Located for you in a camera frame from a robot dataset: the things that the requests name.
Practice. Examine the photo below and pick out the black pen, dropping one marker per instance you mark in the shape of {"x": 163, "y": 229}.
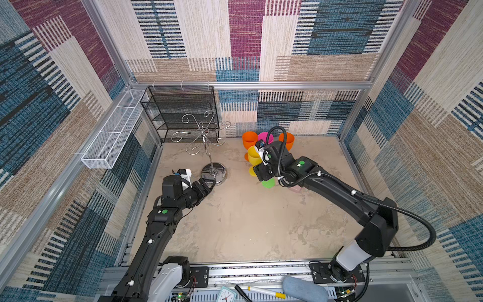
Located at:
{"x": 243, "y": 295}

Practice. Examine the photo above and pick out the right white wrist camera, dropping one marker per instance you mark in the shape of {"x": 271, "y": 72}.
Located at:
{"x": 260, "y": 148}

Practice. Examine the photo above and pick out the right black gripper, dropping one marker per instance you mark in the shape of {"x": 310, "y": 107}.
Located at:
{"x": 264, "y": 172}

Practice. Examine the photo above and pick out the chrome wine glass rack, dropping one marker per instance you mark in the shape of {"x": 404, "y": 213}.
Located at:
{"x": 205, "y": 135}

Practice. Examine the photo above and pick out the pink glasses case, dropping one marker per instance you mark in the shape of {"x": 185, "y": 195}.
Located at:
{"x": 296, "y": 189}

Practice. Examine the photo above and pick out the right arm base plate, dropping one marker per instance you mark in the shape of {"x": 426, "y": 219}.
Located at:
{"x": 322, "y": 273}

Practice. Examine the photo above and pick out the black wire shelf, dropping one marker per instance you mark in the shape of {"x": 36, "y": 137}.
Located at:
{"x": 179, "y": 113}

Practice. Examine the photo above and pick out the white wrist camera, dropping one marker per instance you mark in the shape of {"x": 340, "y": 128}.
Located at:
{"x": 185, "y": 174}
{"x": 260, "y": 148}

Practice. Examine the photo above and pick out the orange front wine glass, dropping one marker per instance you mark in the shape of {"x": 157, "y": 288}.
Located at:
{"x": 249, "y": 139}

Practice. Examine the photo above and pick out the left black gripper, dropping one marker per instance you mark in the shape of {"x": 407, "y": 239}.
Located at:
{"x": 205, "y": 190}

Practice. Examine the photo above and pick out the orange wine glass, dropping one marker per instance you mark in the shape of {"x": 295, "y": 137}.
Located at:
{"x": 289, "y": 137}
{"x": 249, "y": 139}

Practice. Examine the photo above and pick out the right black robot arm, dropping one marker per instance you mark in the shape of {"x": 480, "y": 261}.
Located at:
{"x": 378, "y": 218}

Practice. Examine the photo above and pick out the teal alarm clock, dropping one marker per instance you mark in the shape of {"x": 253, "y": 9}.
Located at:
{"x": 226, "y": 295}

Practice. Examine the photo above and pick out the yellow wine glass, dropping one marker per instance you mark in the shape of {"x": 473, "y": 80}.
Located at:
{"x": 254, "y": 159}

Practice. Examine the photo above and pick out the pink wine glass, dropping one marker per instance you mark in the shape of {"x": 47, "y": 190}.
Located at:
{"x": 265, "y": 137}

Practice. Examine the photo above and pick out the yellow white marker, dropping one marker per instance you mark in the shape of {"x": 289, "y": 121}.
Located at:
{"x": 267, "y": 292}

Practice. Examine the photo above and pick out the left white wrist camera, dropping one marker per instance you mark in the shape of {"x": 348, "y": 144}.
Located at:
{"x": 185, "y": 174}

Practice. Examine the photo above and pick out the white mesh wall basket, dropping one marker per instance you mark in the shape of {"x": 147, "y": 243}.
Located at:
{"x": 108, "y": 144}

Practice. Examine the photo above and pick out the orange back wine glass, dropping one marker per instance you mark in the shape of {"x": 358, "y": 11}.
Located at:
{"x": 289, "y": 137}

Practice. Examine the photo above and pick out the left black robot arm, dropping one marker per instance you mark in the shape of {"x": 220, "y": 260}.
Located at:
{"x": 140, "y": 283}

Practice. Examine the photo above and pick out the blue grey cloth pouch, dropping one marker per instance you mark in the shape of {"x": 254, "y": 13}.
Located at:
{"x": 304, "y": 290}

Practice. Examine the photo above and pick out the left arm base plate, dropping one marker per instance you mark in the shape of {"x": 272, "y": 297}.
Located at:
{"x": 199, "y": 277}

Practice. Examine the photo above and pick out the green wine glass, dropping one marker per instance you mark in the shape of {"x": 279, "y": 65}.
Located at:
{"x": 269, "y": 183}

